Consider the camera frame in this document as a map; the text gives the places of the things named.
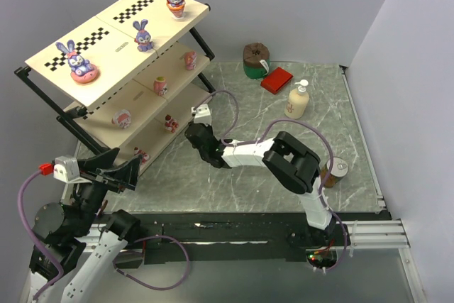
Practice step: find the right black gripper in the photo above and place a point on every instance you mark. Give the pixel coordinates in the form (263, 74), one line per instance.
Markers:
(198, 133)

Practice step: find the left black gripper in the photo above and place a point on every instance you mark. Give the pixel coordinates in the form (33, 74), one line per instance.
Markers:
(101, 179)

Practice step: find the red white fish toy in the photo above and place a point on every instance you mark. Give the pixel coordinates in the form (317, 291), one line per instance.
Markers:
(144, 156)

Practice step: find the strawberry cake toy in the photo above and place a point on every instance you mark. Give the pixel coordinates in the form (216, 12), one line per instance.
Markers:
(171, 125)

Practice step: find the pink white small toy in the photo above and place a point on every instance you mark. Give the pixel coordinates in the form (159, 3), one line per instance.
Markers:
(122, 119)

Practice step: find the pink roll cake toy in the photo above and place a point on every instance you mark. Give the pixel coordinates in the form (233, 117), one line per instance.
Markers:
(160, 86)

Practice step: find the pink piglet toy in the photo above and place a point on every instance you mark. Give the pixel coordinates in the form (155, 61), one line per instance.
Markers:
(190, 60)

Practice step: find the purple sitting bunny toy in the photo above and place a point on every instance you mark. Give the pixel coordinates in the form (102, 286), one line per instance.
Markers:
(143, 38)

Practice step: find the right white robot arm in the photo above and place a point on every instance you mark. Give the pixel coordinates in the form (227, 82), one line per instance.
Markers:
(293, 164)

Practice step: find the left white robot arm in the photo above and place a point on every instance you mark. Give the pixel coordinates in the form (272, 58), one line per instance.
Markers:
(58, 228)

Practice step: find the beige three-tier shelf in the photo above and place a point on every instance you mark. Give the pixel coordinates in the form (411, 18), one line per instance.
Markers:
(126, 76)

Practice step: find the red box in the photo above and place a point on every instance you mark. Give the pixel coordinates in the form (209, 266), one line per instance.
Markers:
(276, 80)

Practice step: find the brown green plush toy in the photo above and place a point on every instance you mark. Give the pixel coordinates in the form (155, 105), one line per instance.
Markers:
(256, 60)

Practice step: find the beige soap pump bottle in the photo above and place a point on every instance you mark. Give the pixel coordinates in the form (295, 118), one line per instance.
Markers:
(297, 100)

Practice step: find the tin can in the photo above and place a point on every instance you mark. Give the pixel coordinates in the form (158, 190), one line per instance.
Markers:
(338, 171)

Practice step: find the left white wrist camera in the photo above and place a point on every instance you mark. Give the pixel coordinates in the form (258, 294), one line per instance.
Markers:
(65, 169)

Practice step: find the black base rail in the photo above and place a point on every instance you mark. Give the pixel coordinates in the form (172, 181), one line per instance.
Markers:
(233, 236)

